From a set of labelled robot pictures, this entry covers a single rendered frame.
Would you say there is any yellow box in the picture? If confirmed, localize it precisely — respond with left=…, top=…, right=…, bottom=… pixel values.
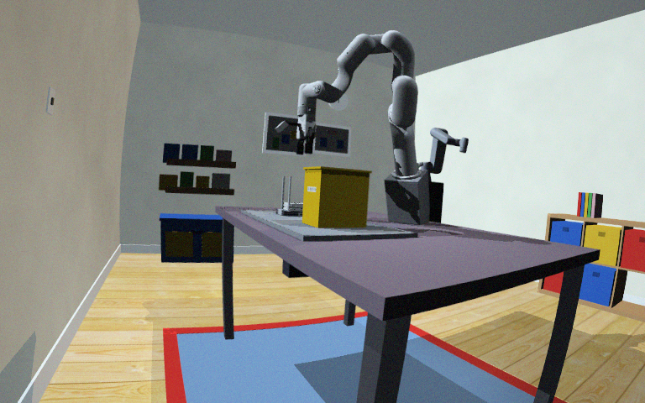
left=302, top=166, right=372, bottom=228

